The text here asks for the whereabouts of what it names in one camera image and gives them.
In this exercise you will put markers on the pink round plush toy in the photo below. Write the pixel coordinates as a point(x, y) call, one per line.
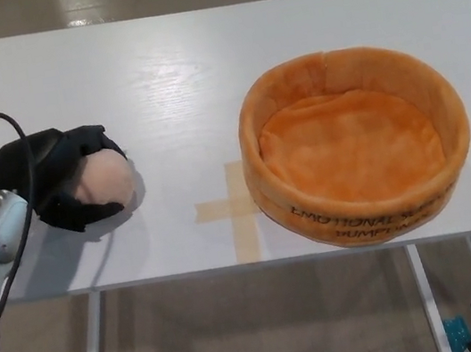
point(105, 179)

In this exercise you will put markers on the teal patterned object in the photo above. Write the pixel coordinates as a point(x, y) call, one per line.
point(457, 335)

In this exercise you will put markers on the short beige tape strip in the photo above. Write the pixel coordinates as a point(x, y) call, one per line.
point(218, 210)

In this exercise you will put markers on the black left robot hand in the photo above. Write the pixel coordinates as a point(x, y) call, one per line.
point(47, 171)

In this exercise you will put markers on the orange plush round bowl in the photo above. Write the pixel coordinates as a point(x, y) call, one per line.
point(349, 152)

